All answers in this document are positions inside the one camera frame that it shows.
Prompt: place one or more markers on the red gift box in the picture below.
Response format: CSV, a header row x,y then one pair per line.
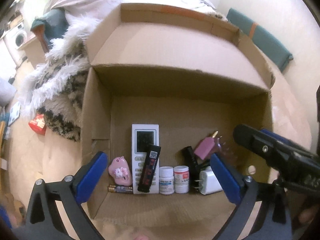
x,y
38,124

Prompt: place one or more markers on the white bottle blue label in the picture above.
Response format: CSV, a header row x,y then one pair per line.
x,y
166,180

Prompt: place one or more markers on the fluffy black-white throw blanket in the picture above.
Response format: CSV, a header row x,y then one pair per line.
x,y
56,87

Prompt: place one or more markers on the grey plastic bag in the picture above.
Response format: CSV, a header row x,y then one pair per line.
x,y
7,92

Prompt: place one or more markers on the teal armchair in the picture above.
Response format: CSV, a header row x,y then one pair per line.
x,y
51,25

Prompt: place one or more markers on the pink cartoon pig toy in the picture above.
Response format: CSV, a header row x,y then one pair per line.
x,y
119,170

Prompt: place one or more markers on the black flashlight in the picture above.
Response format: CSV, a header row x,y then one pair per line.
x,y
191,161

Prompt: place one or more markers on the AA battery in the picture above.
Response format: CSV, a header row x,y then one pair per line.
x,y
120,189

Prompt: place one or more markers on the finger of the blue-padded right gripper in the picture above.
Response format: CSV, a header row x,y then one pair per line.
x,y
277,137

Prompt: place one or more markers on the white two-prong charger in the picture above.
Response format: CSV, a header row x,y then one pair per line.
x,y
208,182

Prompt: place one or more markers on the black rectangular lighter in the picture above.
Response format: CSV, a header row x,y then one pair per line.
x,y
150,164

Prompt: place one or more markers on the white bottle red label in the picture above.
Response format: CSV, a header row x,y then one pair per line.
x,y
181,178

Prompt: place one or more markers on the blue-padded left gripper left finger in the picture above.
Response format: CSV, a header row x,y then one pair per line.
x,y
43,220

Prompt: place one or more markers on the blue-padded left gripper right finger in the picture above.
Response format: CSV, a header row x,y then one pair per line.
x,y
244,192

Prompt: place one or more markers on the teal cushion with orange stripe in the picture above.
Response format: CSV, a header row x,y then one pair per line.
x,y
262,38

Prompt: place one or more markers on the white washing machine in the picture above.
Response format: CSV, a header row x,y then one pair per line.
x,y
14,38

